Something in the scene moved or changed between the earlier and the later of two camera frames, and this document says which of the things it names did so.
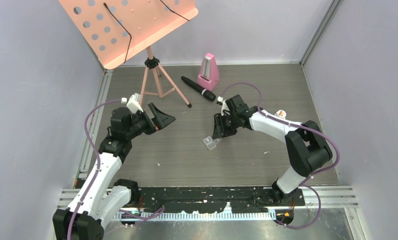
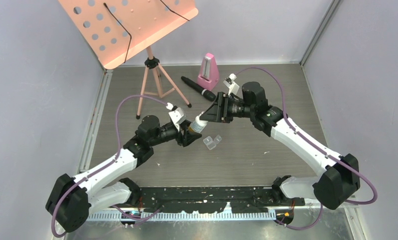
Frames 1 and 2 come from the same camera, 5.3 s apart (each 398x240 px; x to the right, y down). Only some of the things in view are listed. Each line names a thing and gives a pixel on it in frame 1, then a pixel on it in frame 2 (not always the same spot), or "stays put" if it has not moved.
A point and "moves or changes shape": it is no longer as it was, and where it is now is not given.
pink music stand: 117,30 stays put
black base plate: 212,199 stays put
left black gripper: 159,120 -> 187,136
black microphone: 207,94 stays put
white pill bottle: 281,113 moves or changes shape
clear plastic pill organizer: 211,143 stays put
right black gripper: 220,130 -> 218,111
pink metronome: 208,77 stays put
